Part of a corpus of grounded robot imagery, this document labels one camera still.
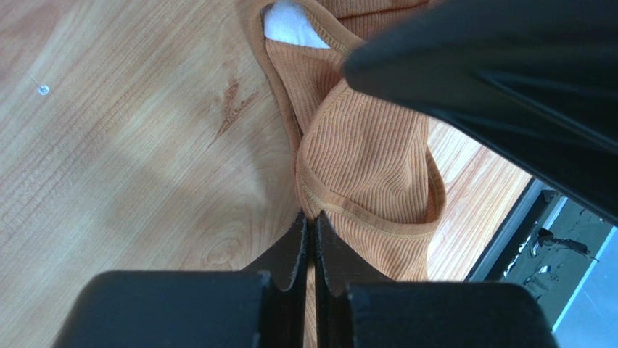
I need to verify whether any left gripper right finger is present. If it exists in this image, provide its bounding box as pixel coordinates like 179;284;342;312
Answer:
314;212;556;347

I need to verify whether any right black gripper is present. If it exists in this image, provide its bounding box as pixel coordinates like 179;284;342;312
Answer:
344;1;617;223

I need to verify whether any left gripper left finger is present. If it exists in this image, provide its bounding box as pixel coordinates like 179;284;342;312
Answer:
54;212;309;347

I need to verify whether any brown underwear white waistband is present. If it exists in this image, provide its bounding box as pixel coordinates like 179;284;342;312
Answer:
240;0;448;348

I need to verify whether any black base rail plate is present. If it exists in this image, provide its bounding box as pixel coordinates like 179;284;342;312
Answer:
465;178;617;330

